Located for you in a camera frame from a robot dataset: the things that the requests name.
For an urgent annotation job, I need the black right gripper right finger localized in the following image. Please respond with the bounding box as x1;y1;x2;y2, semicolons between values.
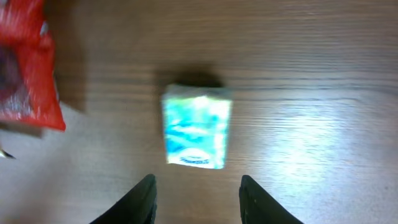
239;175;303;224

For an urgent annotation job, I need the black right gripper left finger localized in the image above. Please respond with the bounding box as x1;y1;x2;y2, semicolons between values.
90;174;157;224

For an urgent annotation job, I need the green tissue pack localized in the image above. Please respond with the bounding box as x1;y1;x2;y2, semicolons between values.
161;84;233;169

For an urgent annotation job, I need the red jerky bag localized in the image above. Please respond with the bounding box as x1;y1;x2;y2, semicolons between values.
1;0;66;131

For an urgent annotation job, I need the cream snack bag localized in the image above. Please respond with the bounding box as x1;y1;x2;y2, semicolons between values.
0;149;15;159

